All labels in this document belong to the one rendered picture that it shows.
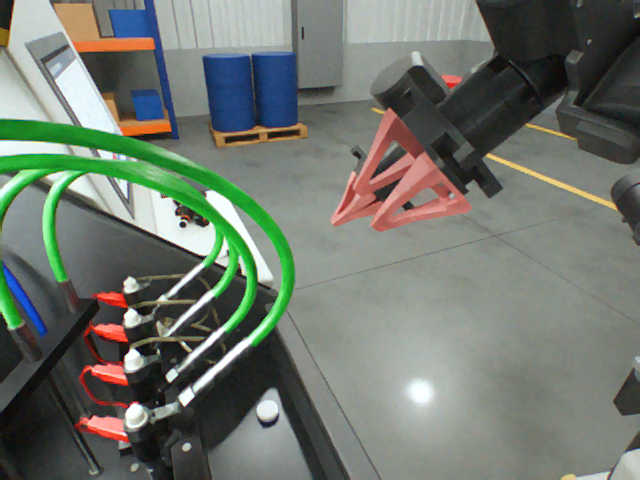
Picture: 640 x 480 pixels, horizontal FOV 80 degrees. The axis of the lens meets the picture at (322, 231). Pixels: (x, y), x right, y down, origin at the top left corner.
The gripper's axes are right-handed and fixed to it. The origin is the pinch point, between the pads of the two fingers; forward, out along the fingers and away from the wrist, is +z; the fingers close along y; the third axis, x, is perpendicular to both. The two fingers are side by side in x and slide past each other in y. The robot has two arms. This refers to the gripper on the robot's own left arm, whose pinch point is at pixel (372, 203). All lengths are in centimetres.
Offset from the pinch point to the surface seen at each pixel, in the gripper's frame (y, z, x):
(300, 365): -6.2, 33.1, 25.1
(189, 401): 5.8, 27.7, -0.3
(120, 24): -498, 173, -1
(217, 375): 4.5, 24.1, 0.7
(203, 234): -51, 51, 19
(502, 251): -123, 7, 238
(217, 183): -1.5, 7.2, -11.4
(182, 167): -1.5, 7.5, -14.4
